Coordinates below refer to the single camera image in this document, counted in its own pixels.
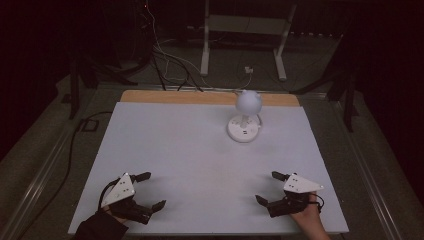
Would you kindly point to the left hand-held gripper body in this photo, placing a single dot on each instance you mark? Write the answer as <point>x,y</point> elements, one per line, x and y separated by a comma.
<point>121,190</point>

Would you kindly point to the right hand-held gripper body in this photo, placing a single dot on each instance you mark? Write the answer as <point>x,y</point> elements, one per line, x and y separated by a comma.
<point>299,185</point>

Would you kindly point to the person's left hand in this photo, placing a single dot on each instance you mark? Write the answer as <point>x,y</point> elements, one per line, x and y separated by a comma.
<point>117,218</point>

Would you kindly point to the person's right hand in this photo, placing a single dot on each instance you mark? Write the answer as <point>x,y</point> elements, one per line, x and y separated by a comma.
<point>308,216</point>

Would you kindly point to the white table mat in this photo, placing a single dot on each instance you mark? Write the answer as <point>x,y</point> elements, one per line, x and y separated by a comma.
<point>193,166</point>

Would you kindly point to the white round base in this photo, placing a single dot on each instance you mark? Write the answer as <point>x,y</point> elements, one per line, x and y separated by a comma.
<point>245,125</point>

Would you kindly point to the black metal stand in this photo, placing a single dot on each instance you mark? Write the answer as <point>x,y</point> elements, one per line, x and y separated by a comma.
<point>74,93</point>
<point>349,106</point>

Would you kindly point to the white plug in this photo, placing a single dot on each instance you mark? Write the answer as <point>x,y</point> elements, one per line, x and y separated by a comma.
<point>248,70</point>

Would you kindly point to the white metal stand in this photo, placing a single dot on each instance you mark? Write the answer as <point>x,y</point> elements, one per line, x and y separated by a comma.
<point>206,50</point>

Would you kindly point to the metal floor rail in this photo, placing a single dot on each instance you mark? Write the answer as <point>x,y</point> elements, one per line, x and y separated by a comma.
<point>366,173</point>
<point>33,190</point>

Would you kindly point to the black rectangular floor frame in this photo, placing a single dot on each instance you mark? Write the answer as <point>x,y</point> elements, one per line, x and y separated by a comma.
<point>89,125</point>

